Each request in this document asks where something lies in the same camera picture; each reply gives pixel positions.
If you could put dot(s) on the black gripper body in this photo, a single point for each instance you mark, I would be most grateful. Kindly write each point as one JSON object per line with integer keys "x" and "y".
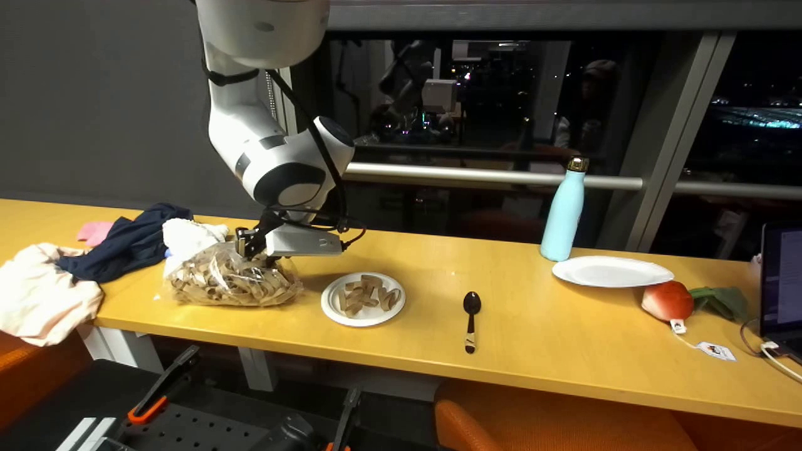
{"x": 283, "y": 218}

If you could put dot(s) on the small white paper plate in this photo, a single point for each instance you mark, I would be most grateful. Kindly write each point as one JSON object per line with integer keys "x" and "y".
{"x": 329, "y": 307}

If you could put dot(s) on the small tan rubber band heap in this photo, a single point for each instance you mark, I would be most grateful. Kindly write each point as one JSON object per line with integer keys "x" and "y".
{"x": 363, "y": 293}

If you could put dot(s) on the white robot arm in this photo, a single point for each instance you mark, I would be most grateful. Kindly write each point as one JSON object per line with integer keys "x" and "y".
{"x": 251, "y": 126}

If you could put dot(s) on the large tan rubber band heap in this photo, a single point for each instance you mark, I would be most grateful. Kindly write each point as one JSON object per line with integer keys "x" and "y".
{"x": 222, "y": 279}

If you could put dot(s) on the large white plate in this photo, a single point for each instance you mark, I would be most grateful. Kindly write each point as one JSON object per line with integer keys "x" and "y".
{"x": 609, "y": 270}

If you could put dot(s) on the clear plastic bag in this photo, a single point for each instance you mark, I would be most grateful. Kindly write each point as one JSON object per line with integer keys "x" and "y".
{"x": 234, "y": 288}

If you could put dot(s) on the dark blue cloth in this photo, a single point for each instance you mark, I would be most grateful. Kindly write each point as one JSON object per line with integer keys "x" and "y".
{"x": 125, "y": 240}

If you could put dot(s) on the pink sticky note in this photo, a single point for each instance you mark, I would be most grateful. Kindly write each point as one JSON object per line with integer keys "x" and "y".
{"x": 94, "y": 231}

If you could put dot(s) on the black orange bar clamp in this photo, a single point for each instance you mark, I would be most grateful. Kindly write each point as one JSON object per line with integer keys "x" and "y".
{"x": 158, "y": 388}
{"x": 344, "y": 417}

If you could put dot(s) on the black perforated board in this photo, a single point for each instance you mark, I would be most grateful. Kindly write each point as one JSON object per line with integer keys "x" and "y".
{"x": 202, "y": 417}

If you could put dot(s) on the metal handrail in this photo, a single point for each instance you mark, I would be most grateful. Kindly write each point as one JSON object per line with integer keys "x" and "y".
{"x": 466, "y": 174}

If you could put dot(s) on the black plastic spoon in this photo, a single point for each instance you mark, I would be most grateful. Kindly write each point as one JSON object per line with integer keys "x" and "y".
{"x": 471, "y": 303}

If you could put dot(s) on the cream cloth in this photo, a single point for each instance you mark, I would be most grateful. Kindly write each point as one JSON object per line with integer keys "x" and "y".
{"x": 40, "y": 290}

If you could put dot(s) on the orange armchair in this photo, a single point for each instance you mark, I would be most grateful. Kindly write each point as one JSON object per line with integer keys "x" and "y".
{"x": 26, "y": 375}

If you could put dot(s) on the teal water bottle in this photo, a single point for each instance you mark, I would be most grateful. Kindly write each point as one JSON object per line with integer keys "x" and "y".
{"x": 565, "y": 213}

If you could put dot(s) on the red round object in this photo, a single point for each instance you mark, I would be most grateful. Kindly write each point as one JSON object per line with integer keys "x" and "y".
{"x": 668, "y": 300}

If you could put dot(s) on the green vegetable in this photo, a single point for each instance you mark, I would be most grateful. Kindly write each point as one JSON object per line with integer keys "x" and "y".
{"x": 723, "y": 300}

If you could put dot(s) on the small white tag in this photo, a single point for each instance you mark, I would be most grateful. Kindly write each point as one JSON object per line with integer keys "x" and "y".
{"x": 717, "y": 352}

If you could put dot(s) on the black laptop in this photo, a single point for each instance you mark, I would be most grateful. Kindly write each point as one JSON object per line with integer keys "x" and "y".
{"x": 783, "y": 284}

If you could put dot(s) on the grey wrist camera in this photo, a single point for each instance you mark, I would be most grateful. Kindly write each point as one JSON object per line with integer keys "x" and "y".
{"x": 303, "y": 240}

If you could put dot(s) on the white table bracket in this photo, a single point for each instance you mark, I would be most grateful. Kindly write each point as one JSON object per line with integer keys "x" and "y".
{"x": 253, "y": 369}
{"x": 125, "y": 348}

